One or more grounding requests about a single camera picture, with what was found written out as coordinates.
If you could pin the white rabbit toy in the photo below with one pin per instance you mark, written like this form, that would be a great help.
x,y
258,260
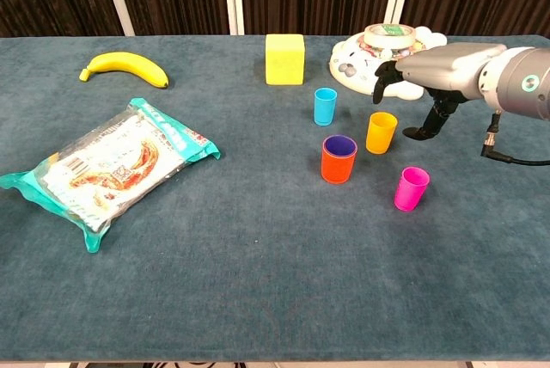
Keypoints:
x,y
356,58

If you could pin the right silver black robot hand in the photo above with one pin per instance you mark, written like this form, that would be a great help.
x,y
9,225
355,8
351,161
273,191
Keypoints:
x,y
447,69

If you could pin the orange plastic cup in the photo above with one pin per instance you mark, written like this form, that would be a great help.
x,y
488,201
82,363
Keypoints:
x,y
338,170

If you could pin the yellow plastic cup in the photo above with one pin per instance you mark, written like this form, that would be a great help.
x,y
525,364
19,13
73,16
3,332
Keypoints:
x,y
380,138

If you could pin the teal noodle package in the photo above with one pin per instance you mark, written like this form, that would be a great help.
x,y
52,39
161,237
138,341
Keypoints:
x,y
111,161

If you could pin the pink plastic cup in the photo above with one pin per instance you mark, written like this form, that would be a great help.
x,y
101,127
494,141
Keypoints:
x,y
408,194

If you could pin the purple plastic cup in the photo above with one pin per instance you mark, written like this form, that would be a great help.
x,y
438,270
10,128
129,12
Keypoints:
x,y
339,146

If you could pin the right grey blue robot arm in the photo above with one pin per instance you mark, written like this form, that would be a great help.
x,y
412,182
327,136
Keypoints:
x,y
524,82

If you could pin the blue plastic cup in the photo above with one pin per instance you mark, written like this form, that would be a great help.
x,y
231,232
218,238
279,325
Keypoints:
x,y
324,110

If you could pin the yellow banana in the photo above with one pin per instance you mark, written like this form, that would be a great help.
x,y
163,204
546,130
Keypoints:
x,y
124,63

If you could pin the teal table cloth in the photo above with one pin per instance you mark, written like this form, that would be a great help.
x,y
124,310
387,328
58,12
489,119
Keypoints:
x,y
258,277

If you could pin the yellow foam cube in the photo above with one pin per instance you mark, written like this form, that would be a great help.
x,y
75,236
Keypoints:
x,y
285,60

